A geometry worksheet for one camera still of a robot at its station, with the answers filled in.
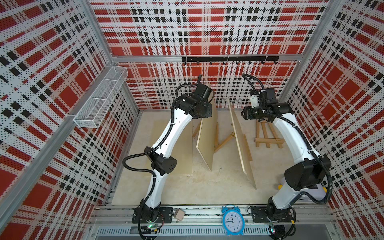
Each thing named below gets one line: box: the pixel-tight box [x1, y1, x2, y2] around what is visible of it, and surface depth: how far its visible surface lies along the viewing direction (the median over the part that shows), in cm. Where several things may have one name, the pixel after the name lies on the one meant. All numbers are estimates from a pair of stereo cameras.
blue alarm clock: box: [221, 204, 245, 236], surface depth 72 cm
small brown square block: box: [173, 209, 186, 222], surface depth 74 cm
